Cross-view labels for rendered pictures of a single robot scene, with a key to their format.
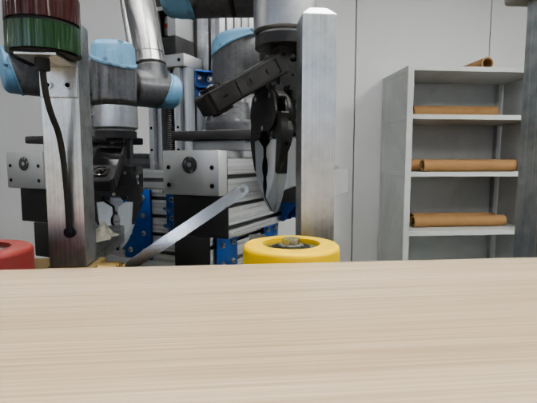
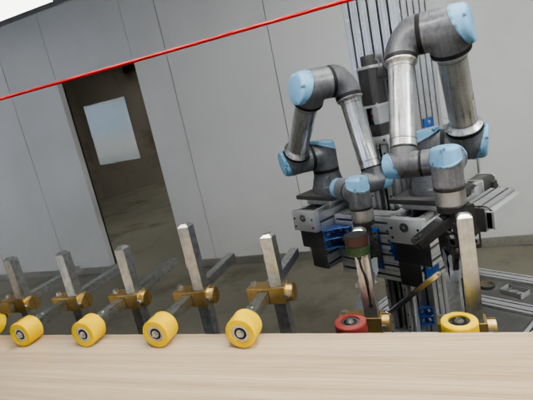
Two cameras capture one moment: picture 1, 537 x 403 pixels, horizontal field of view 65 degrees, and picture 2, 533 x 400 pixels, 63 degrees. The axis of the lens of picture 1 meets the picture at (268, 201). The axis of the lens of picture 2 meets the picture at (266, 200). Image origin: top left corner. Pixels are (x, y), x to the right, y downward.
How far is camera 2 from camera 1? 79 cm
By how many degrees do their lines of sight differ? 27
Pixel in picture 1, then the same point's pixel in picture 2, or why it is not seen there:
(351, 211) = not seen: outside the picture
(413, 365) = (477, 379)
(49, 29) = (362, 250)
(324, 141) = (473, 267)
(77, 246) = (374, 310)
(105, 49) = (354, 186)
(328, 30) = (469, 225)
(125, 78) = (366, 197)
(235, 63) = not seen: hidden behind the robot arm
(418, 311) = (489, 362)
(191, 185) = (406, 239)
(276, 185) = (454, 275)
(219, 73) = not seen: hidden behind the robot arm
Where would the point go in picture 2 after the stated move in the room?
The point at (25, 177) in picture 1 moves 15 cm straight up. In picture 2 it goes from (304, 225) to (297, 192)
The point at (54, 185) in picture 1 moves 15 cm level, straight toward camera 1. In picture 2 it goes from (363, 290) to (380, 317)
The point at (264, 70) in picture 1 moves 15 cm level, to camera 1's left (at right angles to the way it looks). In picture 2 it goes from (442, 227) to (382, 230)
